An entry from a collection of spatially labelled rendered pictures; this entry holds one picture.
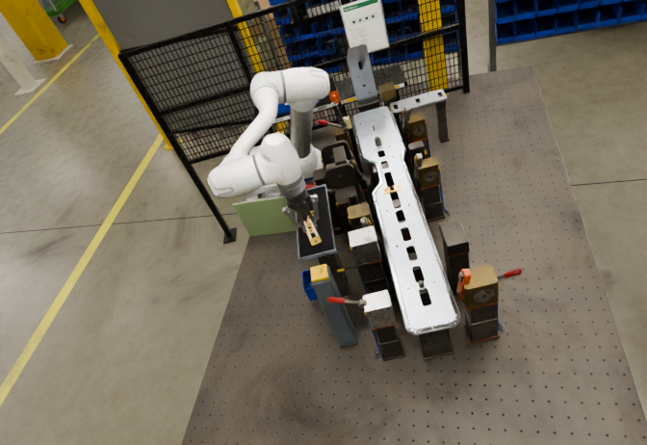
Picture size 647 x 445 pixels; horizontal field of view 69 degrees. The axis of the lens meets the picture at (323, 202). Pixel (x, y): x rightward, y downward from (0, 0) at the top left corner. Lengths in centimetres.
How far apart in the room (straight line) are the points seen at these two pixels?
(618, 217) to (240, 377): 240
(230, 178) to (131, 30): 317
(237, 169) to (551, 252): 138
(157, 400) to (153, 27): 289
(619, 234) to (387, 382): 186
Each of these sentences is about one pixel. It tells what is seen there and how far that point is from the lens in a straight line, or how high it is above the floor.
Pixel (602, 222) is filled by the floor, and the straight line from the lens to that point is 330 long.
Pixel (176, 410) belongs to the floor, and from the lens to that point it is 307.
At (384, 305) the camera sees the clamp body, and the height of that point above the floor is 106.
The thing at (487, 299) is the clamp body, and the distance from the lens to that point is 172.
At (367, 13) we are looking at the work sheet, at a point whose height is 137.
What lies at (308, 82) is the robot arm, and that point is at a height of 152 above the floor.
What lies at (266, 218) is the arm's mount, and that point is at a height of 82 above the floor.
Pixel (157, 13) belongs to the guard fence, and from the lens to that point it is 432.
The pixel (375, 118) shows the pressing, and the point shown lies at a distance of 253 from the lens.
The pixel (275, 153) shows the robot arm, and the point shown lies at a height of 162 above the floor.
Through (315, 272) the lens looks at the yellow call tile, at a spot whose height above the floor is 116.
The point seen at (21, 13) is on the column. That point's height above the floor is 81.
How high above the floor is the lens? 242
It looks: 42 degrees down
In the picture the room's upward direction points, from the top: 20 degrees counter-clockwise
